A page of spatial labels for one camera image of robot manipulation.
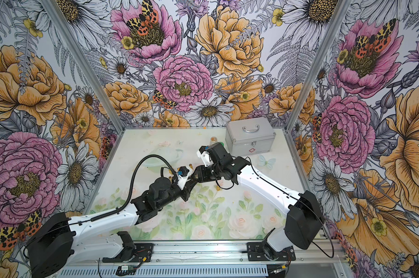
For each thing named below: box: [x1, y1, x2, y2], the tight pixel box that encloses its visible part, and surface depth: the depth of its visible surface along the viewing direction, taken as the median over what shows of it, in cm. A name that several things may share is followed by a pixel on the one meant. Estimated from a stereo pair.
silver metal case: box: [225, 116, 277, 157], surface depth 102 cm
